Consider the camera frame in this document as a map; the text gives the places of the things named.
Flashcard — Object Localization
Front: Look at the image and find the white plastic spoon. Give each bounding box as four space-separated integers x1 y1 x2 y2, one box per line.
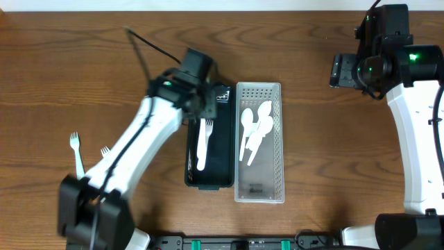
239 108 253 161
247 116 273 166

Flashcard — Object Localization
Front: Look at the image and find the white plastic spoon diagonal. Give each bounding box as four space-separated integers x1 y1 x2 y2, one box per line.
246 101 272 150

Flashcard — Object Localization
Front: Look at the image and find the white plastic utensil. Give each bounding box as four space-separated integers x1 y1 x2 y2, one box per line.
101 147 110 158

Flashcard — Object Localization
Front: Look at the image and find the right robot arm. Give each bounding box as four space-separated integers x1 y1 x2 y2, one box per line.
330 1 443 249

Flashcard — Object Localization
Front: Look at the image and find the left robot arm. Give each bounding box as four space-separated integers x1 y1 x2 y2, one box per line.
57 49 216 250

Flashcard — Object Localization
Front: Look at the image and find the black plastic basket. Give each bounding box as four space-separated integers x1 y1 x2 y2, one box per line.
185 84 235 191

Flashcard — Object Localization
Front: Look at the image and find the clear plastic basket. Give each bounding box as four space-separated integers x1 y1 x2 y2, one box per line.
234 82 284 203

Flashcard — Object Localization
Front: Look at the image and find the right black cable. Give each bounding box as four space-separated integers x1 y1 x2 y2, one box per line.
432 85 444 171

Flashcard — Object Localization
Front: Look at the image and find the black cable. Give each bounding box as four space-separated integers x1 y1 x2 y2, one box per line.
88 26 183 250
432 85 444 171

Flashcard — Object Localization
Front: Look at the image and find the left black cable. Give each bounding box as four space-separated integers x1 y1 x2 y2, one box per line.
88 26 183 250

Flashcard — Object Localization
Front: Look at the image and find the black mounting rail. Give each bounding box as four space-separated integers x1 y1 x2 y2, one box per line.
147 230 344 250

